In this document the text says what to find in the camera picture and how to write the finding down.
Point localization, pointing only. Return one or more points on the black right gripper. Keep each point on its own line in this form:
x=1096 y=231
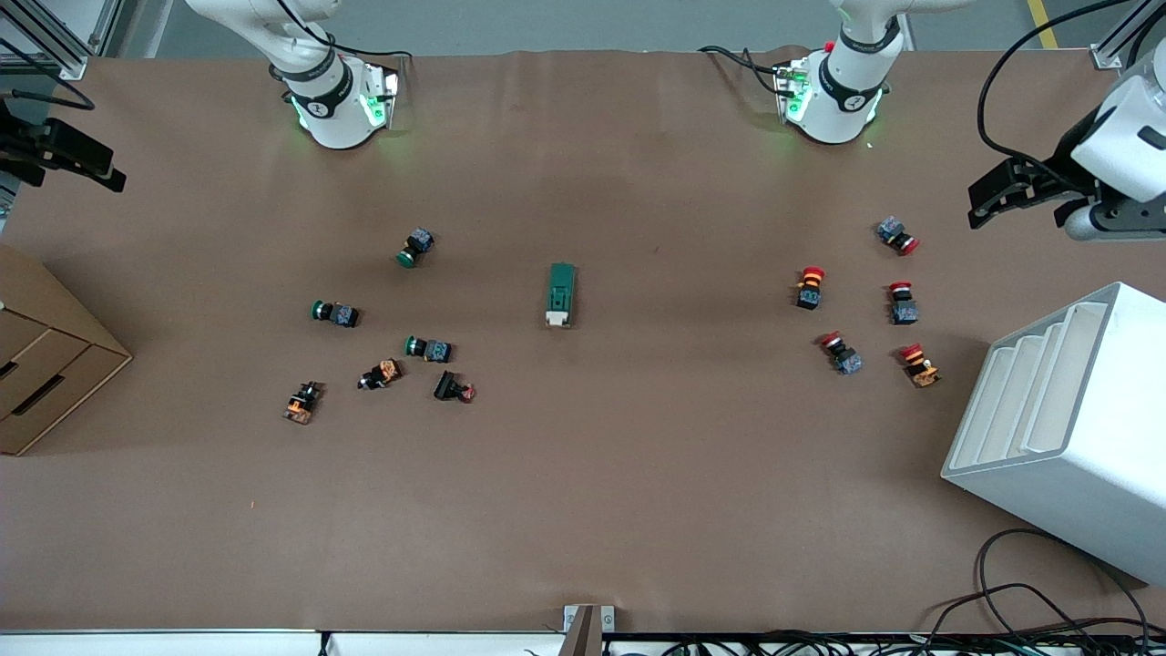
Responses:
x=27 y=146

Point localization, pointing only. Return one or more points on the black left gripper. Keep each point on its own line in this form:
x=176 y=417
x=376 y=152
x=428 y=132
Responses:
x=1055 y=171

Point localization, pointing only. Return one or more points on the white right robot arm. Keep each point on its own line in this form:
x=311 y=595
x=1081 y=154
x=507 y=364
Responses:
x=332 y=100

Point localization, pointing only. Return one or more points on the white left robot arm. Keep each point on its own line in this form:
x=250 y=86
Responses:
x=838 y=91

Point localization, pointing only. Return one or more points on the red mushroom button blue body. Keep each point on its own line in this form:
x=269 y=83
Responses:
x=843 y=353
x=903 y=304
x=896 y=234

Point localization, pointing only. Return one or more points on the red mushroom button orange body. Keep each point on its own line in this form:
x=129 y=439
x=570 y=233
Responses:
x=810 y=289
x=920 y=365

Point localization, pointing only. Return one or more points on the brown cardboard box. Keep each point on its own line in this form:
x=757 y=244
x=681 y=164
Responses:
x=50 y=364

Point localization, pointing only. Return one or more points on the white stepped sorting rack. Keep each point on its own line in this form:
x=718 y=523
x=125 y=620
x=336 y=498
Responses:
x=1084 y=456

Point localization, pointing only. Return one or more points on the green push button blue body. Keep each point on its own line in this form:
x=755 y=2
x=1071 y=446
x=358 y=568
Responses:
x=337 y=313
x=415 y=248
x=430 y=348

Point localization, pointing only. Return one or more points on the black push button orange body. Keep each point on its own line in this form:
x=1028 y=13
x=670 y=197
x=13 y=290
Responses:
x=381 y=374
x=302 y=403

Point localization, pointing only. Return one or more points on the black push button red lens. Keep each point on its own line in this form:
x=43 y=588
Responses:
x=452 y=388

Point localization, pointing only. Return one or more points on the brown paper table cover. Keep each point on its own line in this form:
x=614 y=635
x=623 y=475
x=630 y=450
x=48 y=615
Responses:
x=583 y=474

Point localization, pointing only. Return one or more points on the aluminium frame profile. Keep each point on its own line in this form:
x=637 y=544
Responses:
x=46 y=41
x=1116 y=41

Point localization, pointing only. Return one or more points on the white table edge rail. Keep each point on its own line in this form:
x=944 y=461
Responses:
x=182 y=644

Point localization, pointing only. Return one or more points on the metal table edge bracket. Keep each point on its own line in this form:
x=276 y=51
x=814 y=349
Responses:
x=588 y=629

